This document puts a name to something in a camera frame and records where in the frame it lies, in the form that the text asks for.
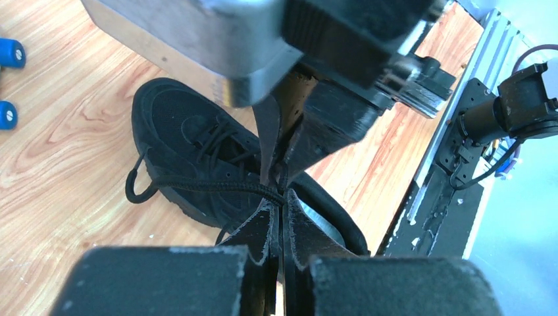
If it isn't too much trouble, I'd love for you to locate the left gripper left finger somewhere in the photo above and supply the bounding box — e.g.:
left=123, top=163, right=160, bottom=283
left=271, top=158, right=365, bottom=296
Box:
left=51, top=200, right=278, bottom=315

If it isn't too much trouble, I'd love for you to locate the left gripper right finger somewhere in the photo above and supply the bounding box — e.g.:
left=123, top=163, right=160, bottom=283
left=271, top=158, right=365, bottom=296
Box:
left=282, top=190, right=502, bottom=315

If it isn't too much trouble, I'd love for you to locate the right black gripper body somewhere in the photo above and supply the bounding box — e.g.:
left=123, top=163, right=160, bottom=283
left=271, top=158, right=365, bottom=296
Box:
left=283, top=1, right=455, bottom=119

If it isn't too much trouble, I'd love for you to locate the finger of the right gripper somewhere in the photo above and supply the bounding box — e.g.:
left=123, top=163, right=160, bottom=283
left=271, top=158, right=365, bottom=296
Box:
left=253, top=95, right=281, bottom=184
left=280, top=80, right=383, bottom=179

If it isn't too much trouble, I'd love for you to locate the toy brick car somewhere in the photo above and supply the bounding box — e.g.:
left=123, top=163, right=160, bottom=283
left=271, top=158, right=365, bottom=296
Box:
left=1, top=38, right=27, bottom=131

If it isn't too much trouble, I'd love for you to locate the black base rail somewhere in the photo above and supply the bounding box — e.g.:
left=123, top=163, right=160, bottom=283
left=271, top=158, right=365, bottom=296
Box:
left=377, top=78, right=506, bottom=259

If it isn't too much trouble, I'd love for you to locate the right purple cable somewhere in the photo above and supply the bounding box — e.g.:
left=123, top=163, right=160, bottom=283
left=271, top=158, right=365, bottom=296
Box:
left=511, top=43, right=558, bottom=75

